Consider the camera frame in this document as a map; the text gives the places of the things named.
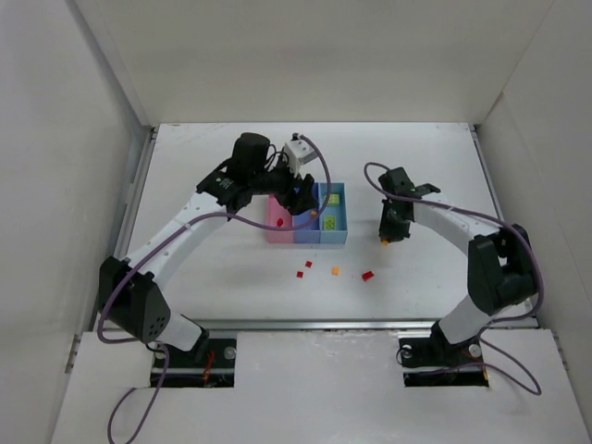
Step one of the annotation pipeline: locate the light blue container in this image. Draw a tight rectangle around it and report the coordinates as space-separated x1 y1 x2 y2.
319 182 348 245

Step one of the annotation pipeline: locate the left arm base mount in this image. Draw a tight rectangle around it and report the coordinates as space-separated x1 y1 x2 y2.
149 332 237 389

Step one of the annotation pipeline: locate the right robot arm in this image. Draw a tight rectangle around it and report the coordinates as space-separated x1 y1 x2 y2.
378 167 542 361

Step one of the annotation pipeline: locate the green lego brick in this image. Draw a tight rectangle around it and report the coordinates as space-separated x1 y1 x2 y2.
323 215 337 231
327 193 339 206

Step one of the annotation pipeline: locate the pink container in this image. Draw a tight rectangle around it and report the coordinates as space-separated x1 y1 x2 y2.
265 195 293 244

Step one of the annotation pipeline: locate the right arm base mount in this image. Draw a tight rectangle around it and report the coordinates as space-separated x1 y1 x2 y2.
396 327 489 388

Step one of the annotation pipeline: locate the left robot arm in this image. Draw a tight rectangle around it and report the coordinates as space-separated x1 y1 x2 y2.
97 132 325 352

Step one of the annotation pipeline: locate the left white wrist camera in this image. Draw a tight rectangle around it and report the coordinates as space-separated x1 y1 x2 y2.
282 133 317 177

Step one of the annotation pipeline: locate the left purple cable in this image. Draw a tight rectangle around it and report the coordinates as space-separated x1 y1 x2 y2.
95 133 332 444

